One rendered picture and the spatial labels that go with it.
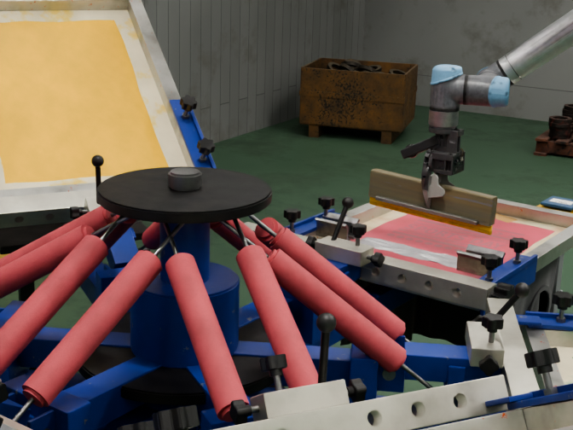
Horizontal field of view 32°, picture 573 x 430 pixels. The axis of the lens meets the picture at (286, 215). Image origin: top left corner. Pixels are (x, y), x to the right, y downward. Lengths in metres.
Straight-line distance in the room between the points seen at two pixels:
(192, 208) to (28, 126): 1.02
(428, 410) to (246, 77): 7.16
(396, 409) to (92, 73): 1.65
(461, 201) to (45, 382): 1.35
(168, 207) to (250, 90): 6.89
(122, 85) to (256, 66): 5.84
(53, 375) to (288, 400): 0.37
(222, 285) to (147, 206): 0.23
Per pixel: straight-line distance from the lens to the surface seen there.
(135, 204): 1.67
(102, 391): 1.70
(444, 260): 2.55
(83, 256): 1.69
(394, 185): 2.63
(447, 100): 2.50
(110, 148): 2.56
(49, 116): 2.63
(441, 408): 1.41
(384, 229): 2.79
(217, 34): 8.02
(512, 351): 1.87
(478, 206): 2.53
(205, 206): 1.65
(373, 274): 2.29
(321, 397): 1.39
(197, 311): 1.54
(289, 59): 9.04
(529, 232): 2.88
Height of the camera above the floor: 1.78
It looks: 17 degrees down
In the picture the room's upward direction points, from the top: 2 degrees clockwise
